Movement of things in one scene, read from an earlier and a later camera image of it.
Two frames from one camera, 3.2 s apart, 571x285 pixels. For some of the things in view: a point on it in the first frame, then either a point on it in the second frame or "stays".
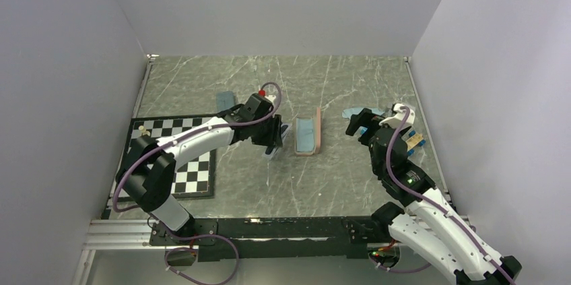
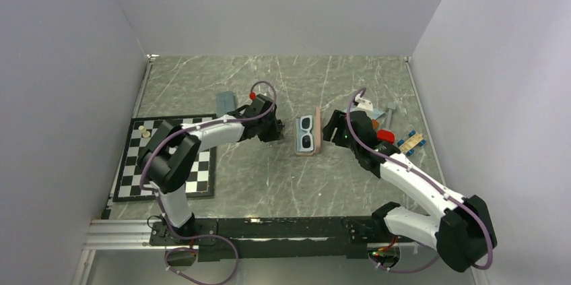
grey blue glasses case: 225,100 stays
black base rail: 277,238 stays
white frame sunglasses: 271,150 → 306,139
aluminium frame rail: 121,234 stays
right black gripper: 365,118 → 337,120
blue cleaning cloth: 305,139 stays
